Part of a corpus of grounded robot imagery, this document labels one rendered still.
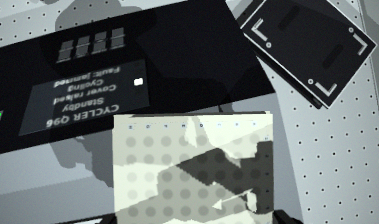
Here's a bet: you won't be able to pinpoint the light grey perforated plate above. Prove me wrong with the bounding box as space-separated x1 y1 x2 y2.
0 0 379 224

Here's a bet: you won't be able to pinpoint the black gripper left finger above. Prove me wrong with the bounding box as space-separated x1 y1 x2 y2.
95 214 117 224

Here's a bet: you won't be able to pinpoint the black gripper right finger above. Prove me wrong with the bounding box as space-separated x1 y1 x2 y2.
272 210 303 224

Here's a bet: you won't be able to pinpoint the pale grey plate with grid of round wells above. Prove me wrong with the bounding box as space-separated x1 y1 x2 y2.
112 111 274 224

